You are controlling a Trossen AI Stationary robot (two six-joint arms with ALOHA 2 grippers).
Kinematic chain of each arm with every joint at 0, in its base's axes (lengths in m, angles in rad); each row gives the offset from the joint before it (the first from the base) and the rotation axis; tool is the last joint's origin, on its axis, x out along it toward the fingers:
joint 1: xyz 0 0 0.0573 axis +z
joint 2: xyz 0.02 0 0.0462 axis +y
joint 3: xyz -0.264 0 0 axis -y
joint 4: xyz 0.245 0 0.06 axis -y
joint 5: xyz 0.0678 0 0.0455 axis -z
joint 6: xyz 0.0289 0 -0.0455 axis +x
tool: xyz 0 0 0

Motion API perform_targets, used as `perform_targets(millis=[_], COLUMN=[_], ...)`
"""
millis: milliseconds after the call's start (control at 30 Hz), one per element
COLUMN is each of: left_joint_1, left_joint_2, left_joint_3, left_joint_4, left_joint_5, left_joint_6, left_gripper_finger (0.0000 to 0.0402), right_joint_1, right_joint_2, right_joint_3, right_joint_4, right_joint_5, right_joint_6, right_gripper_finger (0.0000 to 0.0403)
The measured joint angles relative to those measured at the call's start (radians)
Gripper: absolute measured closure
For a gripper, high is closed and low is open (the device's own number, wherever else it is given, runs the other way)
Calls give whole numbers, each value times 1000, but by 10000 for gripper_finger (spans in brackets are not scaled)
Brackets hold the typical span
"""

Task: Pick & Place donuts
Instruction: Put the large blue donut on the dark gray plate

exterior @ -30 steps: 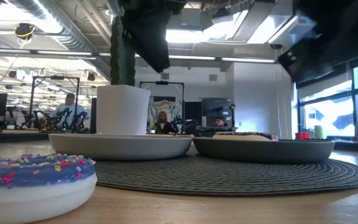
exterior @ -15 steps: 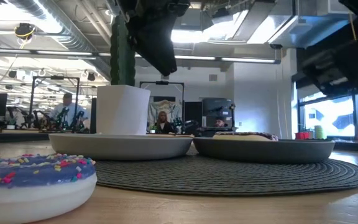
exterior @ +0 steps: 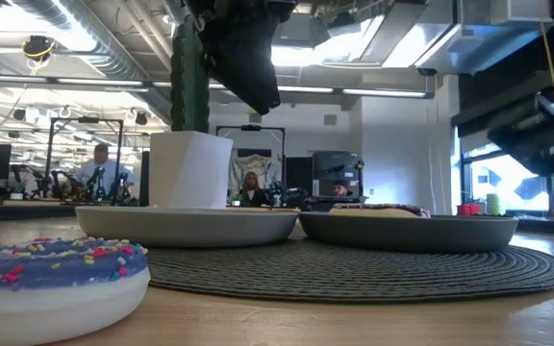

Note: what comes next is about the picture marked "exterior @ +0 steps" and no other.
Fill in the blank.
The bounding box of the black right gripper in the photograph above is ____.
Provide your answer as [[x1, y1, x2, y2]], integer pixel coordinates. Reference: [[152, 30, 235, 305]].
[[487, 95, 554, 177]]

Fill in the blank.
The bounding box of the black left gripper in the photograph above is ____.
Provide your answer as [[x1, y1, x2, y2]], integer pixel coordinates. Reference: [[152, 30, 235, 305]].
[[183, 0, 302, 116]]

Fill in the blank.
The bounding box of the small blue sprinkled donut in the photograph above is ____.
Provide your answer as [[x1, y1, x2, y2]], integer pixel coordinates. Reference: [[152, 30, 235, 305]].
[[0, 236, 152, 346]]

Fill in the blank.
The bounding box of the green cactus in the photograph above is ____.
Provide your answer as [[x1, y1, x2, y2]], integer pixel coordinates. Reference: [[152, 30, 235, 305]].
[[169, 18, 212, 134]]

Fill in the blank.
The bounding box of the green spool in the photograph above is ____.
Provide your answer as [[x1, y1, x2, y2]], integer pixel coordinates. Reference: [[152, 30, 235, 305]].
[[486, 192, 507, 217]]

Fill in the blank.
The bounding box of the white faceted plant pot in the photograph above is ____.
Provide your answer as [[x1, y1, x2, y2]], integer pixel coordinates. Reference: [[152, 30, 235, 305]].
[[148, 131, 235, 210]]

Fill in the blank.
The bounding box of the person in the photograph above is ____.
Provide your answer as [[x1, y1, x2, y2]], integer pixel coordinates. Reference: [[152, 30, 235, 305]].
[[72, 142, 137, 199], [237, 171, 269, 209], [329, 180, 356, 199]]

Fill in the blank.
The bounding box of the dark screen on stand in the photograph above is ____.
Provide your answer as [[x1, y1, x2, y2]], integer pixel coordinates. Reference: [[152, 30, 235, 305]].
[[311, 150, 365, 199]]

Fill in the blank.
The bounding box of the dark grey plate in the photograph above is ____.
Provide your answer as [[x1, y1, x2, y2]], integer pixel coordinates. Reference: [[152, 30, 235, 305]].
[[298, 212, 520, 255]]

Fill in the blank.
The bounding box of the light grey plate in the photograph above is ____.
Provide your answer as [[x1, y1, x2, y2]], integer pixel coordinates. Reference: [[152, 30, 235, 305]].
[[74, 205, 301, 249]]

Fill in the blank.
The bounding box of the round dark woven placemat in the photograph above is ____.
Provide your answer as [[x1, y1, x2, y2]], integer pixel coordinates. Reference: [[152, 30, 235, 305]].
[[144, 224, 554, 305]]

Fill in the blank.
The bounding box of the black robot rig frame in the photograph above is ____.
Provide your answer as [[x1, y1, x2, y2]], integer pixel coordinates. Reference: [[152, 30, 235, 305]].
[[43, 116, 125, 203], [214, 124, 287, 209]]

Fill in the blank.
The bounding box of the yellow ceiling cord reel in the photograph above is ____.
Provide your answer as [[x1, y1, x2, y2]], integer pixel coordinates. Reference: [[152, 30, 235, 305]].
[[21, 35, 58, 64]]

